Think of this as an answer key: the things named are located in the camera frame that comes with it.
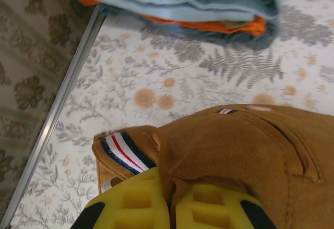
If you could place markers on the aluminium table side rail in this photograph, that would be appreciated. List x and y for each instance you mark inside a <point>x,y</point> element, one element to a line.
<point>60,96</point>

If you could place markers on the grey-blue folded trousers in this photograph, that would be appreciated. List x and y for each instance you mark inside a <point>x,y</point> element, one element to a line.
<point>248,40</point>

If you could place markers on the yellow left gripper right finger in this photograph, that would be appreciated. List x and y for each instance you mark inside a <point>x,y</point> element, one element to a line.
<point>208,208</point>

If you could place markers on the floral tablecloth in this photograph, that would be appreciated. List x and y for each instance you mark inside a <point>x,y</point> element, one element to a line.
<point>182,77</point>

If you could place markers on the beige folded trousers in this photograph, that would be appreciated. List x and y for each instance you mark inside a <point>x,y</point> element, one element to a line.
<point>236,24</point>

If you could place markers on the brown trousers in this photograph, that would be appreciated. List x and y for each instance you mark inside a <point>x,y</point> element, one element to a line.
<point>235,148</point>

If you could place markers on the orange folded trousers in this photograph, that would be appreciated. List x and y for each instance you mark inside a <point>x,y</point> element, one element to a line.
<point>235,26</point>

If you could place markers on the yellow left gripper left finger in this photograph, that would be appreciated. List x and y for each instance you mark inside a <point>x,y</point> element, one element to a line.
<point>135,203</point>

